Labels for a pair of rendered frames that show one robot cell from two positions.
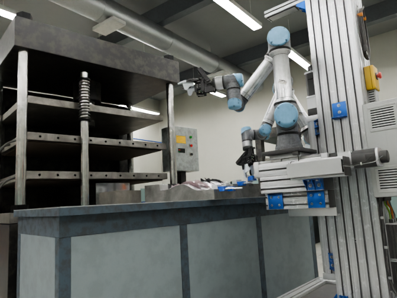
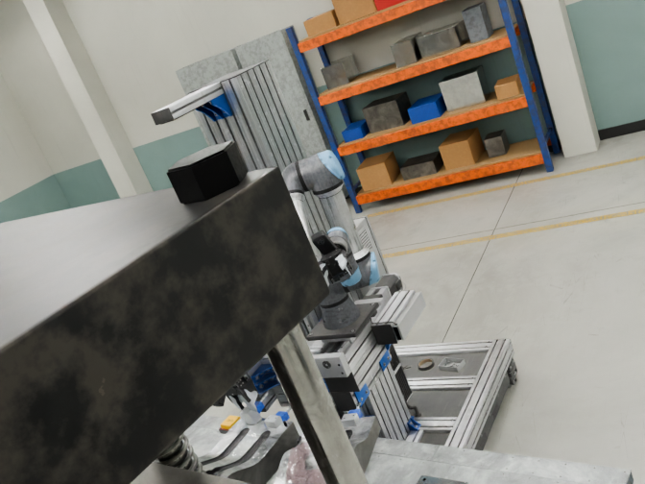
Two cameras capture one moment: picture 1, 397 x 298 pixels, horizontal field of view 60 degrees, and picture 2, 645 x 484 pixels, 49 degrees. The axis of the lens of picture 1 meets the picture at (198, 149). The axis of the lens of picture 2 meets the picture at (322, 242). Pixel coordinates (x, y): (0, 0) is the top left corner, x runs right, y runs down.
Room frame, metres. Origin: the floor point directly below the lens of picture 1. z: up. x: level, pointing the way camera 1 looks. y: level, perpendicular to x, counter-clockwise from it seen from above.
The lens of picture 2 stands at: (2.07, 2.03, 2.19)
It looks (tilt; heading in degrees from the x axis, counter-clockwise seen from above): 18 degrees down; 265
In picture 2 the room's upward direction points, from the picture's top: 22 degrees counter-clockwise
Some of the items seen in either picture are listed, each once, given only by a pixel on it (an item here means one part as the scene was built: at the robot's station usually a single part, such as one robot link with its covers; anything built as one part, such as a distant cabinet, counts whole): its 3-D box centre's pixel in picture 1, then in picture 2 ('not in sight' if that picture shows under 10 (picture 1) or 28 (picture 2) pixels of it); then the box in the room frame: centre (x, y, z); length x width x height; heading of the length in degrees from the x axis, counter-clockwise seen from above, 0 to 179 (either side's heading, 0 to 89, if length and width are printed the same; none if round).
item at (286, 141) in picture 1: (288, 142); (337, 308); (1.89, -0.50, 1.09); 0.15 x 0.15 x 0.10
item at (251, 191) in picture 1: (220, 189); (225, 470); (2.49, -0.14, 0.87); 0.50 x 0.26 x 0.14; 42
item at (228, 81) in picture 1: (233, 81); (337, 242); (1.83, -0.21, 1.43); 0.11 x 0.08 x 0.09; 75
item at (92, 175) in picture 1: (85, 180); not in sight; (2.78, 0.93, 1.01); 1.10 x 0.74 x 0.05; 132
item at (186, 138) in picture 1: (182, 209); not in sight; (3.15, 0.17, 0.73); 0.30 x 0.22 x 1.47; 132
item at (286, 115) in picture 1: (282, 78); (341, 222); (1.76, -0.47, 1.41); 0.15 x 0.12 x 0.55; 165
